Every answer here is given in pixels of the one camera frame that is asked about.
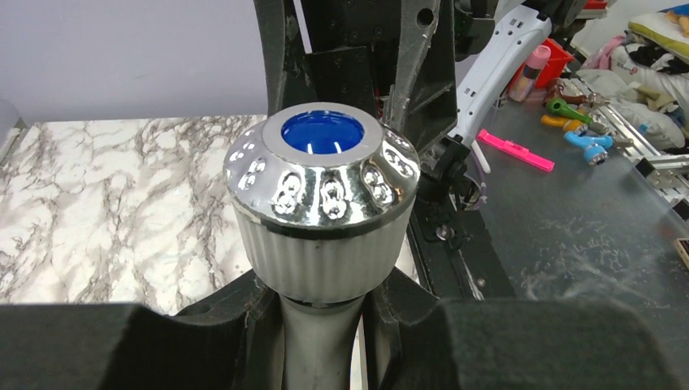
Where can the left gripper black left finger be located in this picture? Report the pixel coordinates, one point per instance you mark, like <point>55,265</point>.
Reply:
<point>220,342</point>

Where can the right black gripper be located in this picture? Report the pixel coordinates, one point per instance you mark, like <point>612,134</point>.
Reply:
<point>359,49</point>

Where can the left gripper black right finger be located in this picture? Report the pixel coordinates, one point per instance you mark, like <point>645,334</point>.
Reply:
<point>417,341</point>

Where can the white plastic water faucet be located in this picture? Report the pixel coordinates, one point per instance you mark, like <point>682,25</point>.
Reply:
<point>322,194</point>

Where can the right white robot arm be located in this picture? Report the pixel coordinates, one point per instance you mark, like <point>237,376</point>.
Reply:
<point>491,40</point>

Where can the white chalk stick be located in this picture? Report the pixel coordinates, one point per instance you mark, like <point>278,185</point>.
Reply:
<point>482,161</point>

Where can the pink plastic strip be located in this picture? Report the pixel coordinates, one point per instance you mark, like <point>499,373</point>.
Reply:
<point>516,151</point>

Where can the pink capped bottle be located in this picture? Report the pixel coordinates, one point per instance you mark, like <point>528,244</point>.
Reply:
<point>524,81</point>

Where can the green plastic faucet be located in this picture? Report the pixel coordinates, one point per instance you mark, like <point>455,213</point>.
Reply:
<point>559,107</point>

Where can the red plastic bin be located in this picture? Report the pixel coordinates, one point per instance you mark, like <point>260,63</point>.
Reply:
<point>559,58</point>

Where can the orange plastic faucet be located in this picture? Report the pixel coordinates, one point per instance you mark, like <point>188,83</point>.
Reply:
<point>565,124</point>

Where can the blue plastic faucet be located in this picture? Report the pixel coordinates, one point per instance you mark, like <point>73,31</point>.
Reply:
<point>595,148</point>

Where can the pile of clothes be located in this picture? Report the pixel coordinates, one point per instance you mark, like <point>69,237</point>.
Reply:
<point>644,74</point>

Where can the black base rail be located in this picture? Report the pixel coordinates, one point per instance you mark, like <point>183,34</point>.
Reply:
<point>454,255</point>

